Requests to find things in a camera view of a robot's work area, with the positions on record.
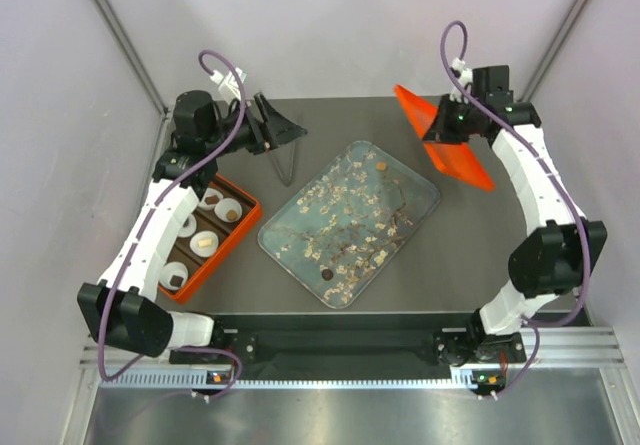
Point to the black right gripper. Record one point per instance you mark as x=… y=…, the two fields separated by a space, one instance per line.
x=439 y=131

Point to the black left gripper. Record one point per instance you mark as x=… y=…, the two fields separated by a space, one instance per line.
x=277 y=129

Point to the orange box lid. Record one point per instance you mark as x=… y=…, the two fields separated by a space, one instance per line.
x=455 y=160

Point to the silver metal tongs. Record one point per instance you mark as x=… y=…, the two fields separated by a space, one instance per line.
x=285 y=175

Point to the brown rectangular chocolate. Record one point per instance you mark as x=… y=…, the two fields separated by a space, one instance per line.
x=213 y=198

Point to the dark square chocolate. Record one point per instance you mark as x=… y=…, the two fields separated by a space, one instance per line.
x=176 y=280

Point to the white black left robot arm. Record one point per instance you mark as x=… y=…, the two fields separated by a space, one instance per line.
x=120 y=309

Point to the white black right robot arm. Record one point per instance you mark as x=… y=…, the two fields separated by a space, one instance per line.
x=561 y=246

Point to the orange chocolate box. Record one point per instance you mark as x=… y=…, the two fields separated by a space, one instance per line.
x=230 y=236

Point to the dark round chocolate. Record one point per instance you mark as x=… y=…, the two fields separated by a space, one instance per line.
x=327 y=274

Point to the white paper cup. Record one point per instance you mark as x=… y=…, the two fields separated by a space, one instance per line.
x=188 y=228
x=204 y=252
x=224 y=206
x=209 y=191
x=171 y=269

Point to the blossom pattern serving tray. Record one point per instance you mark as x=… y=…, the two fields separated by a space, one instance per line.
x=351 y=218

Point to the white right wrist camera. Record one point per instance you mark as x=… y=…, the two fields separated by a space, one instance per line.
x=462 y=83

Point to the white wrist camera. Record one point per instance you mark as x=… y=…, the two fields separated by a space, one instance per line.
x=226 y=85
x=462 y=83

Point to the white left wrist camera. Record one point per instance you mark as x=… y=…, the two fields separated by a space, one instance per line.
x=226 y=85

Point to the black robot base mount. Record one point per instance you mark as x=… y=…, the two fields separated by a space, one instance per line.
x=438 y=338

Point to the grey slotted cable duct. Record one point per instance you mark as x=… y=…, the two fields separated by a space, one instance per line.
x=217 y=380

